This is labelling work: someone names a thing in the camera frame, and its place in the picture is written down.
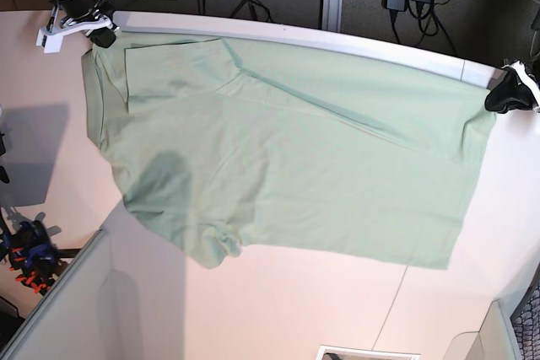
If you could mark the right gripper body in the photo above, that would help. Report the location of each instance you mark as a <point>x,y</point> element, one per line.
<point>85,9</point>

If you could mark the light green polo T-shirt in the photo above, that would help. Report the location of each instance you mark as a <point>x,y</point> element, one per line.
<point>218,144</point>

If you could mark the blue orange clamp pile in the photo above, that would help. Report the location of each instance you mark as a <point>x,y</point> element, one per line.
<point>29,251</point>

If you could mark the grey patterned chair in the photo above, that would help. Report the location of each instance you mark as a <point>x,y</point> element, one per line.
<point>524,321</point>

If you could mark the grey partition panel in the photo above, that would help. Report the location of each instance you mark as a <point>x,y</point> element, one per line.
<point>119,299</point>

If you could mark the white tray at bottom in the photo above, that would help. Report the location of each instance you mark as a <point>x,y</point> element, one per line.
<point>343,353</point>

